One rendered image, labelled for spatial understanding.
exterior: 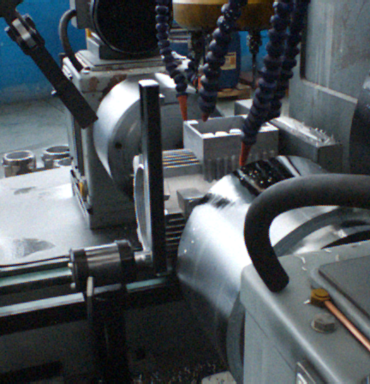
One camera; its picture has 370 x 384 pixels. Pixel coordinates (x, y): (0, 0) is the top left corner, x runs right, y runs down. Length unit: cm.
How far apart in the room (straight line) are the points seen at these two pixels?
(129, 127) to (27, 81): 546
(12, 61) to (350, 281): 613
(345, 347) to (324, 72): 71
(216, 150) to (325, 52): 28
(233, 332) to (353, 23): 55
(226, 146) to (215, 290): 32
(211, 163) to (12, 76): 568
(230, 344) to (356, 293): 20
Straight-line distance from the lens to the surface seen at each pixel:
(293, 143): 88
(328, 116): 102
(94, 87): 129
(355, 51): 96
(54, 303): 89
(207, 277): 62
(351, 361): 38
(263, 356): 48
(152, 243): 77
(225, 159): 87
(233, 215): 62
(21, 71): 650
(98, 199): 136
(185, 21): 83
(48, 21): 652
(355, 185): 31
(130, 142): 109
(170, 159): 88
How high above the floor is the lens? 139
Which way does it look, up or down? 22 degrees down
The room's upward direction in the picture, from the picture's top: 2 degrees counter-clockwise
